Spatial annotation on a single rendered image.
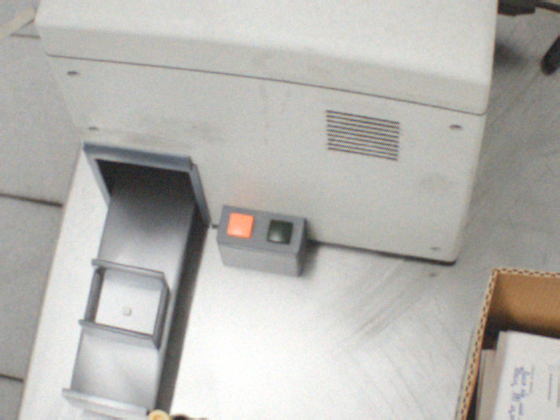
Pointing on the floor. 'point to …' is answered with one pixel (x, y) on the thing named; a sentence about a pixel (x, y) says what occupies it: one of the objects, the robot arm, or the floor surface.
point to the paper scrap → (17, 22)
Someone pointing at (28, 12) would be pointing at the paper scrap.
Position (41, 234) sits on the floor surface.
